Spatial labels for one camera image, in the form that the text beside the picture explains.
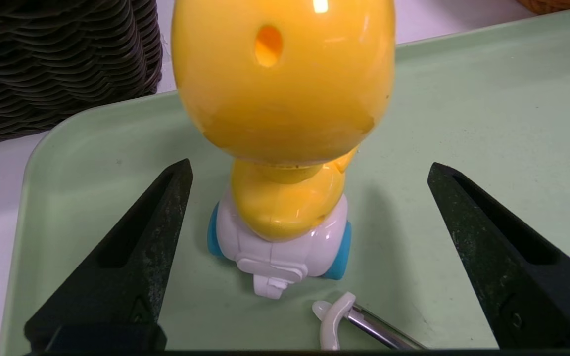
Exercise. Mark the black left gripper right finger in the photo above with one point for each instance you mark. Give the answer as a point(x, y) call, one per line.
point(502, 267)

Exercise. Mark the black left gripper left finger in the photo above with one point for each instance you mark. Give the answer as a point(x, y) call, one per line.
point(136, 257)

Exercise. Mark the yellow duck toy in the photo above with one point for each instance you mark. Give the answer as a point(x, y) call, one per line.
point(285, 89)

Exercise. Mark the dark brown wicker basket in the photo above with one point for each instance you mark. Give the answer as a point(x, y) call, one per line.
point(52, 64)

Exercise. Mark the orange wicker basket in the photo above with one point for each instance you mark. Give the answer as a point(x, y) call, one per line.
point(557, 5)

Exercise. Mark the light green plastic tray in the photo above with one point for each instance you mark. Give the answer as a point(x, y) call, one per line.
point(463, 123)

